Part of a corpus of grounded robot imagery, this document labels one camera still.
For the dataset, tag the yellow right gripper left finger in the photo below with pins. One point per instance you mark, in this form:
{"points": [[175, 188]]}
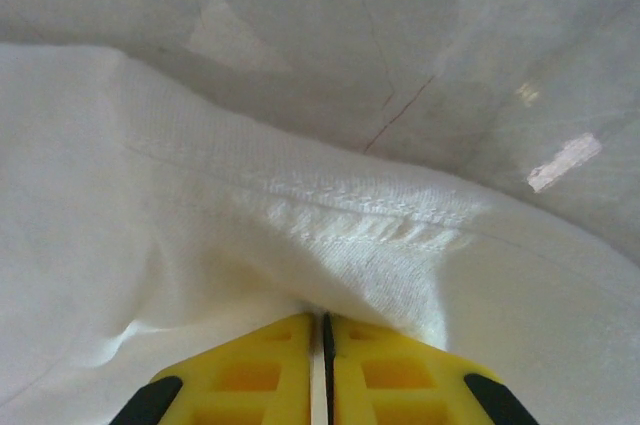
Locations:
{"points": [[240, 380]]}

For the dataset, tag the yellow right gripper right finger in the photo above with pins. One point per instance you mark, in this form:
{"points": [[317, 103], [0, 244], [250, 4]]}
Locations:
{"points": [[400, 380]]}

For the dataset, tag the white t-shirt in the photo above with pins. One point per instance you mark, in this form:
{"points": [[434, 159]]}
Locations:
{"points": [[200, 195]]}

